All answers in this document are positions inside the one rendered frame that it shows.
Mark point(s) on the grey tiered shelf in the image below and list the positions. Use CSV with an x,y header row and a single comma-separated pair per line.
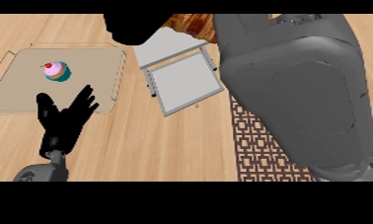
x,y
182,73

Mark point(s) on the brown patterned placemat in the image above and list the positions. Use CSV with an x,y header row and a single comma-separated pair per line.
x,y
260,152

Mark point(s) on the beige tray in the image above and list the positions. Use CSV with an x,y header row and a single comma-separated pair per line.
x,y
58,81

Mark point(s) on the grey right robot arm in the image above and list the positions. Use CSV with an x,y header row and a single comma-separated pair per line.
x,y
297,93

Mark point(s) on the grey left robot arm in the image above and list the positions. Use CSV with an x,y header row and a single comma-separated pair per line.
x,y
43,171

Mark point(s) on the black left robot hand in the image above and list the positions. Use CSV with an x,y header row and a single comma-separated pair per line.
x,y
61,126

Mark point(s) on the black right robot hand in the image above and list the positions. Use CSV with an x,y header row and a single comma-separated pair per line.
x,y
129,27

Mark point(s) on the pink frosted cupcake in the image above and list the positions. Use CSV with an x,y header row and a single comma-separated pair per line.
x,y
58,71

